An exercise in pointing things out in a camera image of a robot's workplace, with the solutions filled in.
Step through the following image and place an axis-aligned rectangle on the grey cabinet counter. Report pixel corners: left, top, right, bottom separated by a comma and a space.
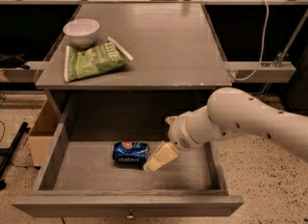
34, 2, 233, 125

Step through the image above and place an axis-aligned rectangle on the white ceramic bowl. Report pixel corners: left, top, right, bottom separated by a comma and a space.
63, 18, 100, 48

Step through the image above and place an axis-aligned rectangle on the metal drawer knob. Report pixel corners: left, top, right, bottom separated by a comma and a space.
126, 213, 136, 220

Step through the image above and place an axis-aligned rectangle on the white cable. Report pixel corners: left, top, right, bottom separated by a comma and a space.
231, 0, 270, 82

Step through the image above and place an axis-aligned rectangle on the grey open drawer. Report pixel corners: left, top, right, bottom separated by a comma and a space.
12, 93, 244, 218

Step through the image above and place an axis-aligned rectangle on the cardboard box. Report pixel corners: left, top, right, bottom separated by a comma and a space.
28, 100, 59, 166

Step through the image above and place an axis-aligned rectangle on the green chip bag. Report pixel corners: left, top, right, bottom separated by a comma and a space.
64, 37, 133, 83

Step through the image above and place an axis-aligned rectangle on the black floor stand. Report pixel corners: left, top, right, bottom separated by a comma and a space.
0, 122, 29, 190

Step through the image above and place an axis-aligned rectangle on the blue pepsi can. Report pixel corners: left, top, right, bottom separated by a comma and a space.
112, 141, 149, 164

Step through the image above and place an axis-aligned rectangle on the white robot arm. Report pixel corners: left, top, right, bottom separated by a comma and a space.
143, 87, 308, 172

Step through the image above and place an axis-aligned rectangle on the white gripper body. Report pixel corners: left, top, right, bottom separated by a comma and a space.
167, 112, 200, 151

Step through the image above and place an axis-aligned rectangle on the black object on rail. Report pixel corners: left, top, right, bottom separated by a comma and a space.
0, 54, 30, 69

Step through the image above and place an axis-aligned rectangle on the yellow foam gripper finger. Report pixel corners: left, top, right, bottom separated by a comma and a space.
143, 141, 179, 172
165, 115, 178, 126

